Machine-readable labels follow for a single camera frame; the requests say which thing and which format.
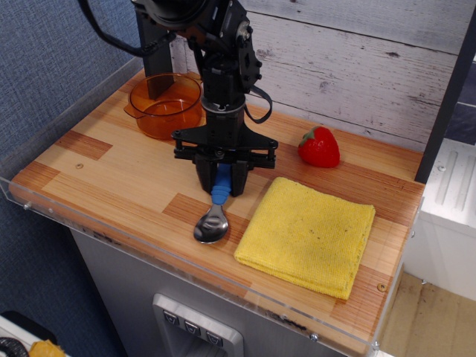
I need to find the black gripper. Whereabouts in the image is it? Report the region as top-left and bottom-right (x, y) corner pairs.
(172, 104), (278, 196)

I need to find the blue-handled metal spoon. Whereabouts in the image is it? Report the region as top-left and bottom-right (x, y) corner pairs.
(193, 164), (231, 244)

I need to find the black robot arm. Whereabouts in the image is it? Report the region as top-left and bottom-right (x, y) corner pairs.
(134, 1), (278, 196)

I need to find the clear acrylic counter guard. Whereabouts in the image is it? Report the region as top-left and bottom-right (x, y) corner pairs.
(1, 59), (423, 356)

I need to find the orange transparent plastic pot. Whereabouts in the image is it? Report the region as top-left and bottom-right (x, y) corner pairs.
(124, 73), (202, 140)

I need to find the red toy strawberry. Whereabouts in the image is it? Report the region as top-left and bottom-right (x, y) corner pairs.
(297, 126), (341, 168)

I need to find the yellow folded microfiber cloth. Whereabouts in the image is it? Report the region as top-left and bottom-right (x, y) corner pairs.
(234, 177), (376, 300)

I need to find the grey toy cabinet front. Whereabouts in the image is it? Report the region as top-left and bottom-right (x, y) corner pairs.
(68, 227), (347, 357)

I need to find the silver dispenser button panel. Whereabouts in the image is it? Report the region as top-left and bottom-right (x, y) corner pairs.
(152, 293), (245, 356)

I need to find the white toy sink unit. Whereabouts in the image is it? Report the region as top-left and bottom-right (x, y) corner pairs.
(403, 139), (475, 300)

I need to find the yellow and black object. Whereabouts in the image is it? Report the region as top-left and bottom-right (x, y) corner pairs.
(1, 337), (67, 357)

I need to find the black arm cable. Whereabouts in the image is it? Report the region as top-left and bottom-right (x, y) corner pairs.
(245, 85), (274, 126)

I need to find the dark grey left post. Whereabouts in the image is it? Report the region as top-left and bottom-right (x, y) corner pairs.
(136, 10), (173, 100)

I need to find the dark grey post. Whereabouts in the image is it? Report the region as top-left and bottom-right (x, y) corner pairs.
(136, 10), (173, 100)
(414, 10), (475, 184)

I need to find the dark grey right post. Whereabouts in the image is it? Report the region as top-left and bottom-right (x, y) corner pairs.
(414, 10), (475, 184)

